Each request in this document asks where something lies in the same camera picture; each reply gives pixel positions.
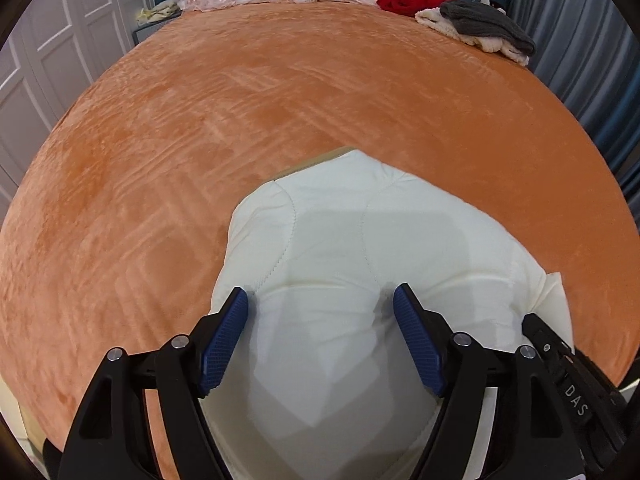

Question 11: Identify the cream fluffy garment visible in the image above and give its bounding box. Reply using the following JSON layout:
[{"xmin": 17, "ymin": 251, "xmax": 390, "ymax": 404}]
[{"xmin": 415, "ymin": 7, "xmax": 531, "ymax": 67}]

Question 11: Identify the cream quilted jacket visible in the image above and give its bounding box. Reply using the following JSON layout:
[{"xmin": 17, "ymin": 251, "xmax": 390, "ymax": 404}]
[{"xmin": 197, "ymin": 147, "xmax": 576, "ymax": 480}]

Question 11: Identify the dark nightstand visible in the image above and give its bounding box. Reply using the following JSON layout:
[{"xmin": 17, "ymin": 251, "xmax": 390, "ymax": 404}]
[{"xmin": 132, "ymin": 12, "xmax": 177, "ymax": 46}]

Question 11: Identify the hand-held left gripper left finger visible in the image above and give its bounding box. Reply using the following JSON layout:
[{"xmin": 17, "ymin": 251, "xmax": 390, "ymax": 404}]
[{"xmin": 57, "ymin": 287, "xmax": 249, "ymax": 480}]

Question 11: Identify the orange velvet blanket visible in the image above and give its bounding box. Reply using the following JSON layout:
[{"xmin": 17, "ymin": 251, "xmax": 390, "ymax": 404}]
[{"xmin": 0, "ymin": 0, "xmax": 640, "ymax": 480}]

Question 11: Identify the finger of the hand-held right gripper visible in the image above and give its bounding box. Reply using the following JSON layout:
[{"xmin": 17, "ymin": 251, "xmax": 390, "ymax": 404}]
[{"xmin": 522, "ymin": 312, "xmax": 561, "ymax": 361}]

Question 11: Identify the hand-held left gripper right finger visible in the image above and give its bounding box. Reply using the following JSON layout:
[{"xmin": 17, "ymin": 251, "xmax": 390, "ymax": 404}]
[{"xmin": 392, "ymin": 284, "xmax": 586, "ymax": 480}]

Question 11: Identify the pale yellow cloth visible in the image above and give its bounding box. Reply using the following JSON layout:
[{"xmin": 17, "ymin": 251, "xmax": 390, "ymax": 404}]
[{"xmin": 137, "ymin": 0, "xmax": 182, "ymax": 23}]

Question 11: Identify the grey curtain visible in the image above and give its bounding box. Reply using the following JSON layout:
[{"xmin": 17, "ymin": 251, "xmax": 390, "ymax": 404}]
[{"xmin": 505, "ymin": 0, "xmax": 640, "ymax": 241}]

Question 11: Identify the grey knit garment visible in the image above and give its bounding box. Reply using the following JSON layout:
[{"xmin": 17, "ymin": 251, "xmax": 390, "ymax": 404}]
[{"xmin": 439, "ymin": 0, "xmax": 537, "ymax": 56}]

